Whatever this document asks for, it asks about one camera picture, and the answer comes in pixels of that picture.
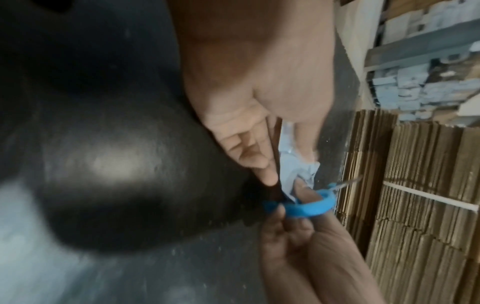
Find grey metal storage shelf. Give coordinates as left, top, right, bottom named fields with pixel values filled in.
left=361, top=0, right=480, bottom=123

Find pile of light blue boxes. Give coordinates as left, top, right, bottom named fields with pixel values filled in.
left=371, top=0, right=480, bottom=122

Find person's right hand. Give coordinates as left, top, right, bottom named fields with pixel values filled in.
left=259, top=180, right=388, bottom=304

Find strapped stack of flat cardboard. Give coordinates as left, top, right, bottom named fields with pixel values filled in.
left=364, top=121, right=480, bottom=304

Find blue handled scissors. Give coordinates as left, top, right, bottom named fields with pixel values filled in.
left=262, top=175, right=365, bottom=220

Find light blue plastic packet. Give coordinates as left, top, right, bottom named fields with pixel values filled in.
left=278, top=121, right=323, bottom=203

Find person's left hand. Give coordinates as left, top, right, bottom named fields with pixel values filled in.
left=167, top=0, right=336, bottom=187

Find white packing strap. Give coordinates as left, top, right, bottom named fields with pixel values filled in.
left=381, top=181, right=480, bottom=212

